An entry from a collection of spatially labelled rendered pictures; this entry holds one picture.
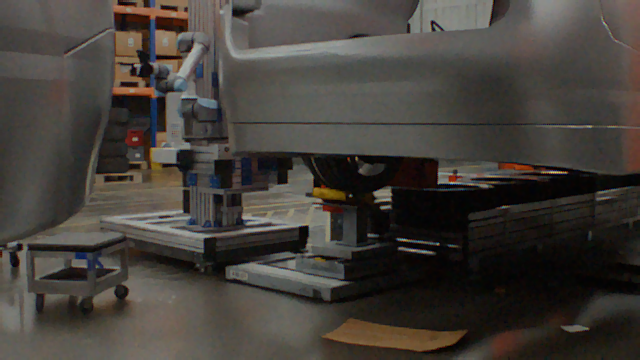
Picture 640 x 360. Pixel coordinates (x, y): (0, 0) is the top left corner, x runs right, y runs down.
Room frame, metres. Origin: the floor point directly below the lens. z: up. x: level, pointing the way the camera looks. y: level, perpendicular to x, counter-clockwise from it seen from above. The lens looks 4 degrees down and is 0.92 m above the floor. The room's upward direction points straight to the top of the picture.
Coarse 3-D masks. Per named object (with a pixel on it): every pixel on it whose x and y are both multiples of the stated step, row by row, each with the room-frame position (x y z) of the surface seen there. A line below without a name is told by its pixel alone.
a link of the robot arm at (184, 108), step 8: (184, 32) 4.90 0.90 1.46; (192, 32) 4.86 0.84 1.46; (184, 40) 4.87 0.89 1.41; (184, 48) 4.87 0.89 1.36; (192, 48) 4.86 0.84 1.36; (184, 56) 4.88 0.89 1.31; (192, 80) 4.88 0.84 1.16; (192, 88) 4.88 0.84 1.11; (184, 96) 4.88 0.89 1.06; (192, 96) 4.87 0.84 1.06; (184, 104) 4.87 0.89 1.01; (192, 104) 4.85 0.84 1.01; (184, 112) 4.87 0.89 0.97
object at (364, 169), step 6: (354, 156) 4.48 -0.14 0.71; (348, 162) 4.16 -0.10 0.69; (354, 162) 4.49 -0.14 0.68; (360, 162) 4.56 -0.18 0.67; (354, 168) 4.48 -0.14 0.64; (360, 168) 4.50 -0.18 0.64; (366, 168) 4.47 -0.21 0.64; (372, 168) 4.44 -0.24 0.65; (378, 168) 4.42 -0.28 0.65; (384, 168) 4.39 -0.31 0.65; (360, 174) 4.23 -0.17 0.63; (366, 174) 4.37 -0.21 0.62; (372, 174) 4.35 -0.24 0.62; (378, 174) 4.34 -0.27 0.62
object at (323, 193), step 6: (312, 192) 4.40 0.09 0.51; (318, 192) 4.37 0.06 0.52; (324, 192) 4.34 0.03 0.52; (330, 192) 4.31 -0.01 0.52; (336, 192) 4.28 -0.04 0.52; (342, 192) 4.25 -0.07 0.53; (348, 192) 4.25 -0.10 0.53; (324, 198) 4.36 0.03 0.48; (330, 198) 4.31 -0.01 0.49; (336, 198) 4.28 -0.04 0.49; (342, 198) 4.25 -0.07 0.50; (348, 198) 4.25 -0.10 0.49
